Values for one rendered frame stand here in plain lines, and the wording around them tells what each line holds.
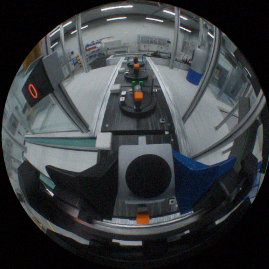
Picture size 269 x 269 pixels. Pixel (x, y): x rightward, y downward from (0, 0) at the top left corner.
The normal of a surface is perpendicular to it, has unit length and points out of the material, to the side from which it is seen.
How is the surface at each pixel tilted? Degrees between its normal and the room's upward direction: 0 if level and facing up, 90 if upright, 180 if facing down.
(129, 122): 0
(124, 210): 0
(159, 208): 0
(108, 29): 90
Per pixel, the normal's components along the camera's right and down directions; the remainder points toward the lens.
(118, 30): 0.18, 0.88
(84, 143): 0.00, -0.45
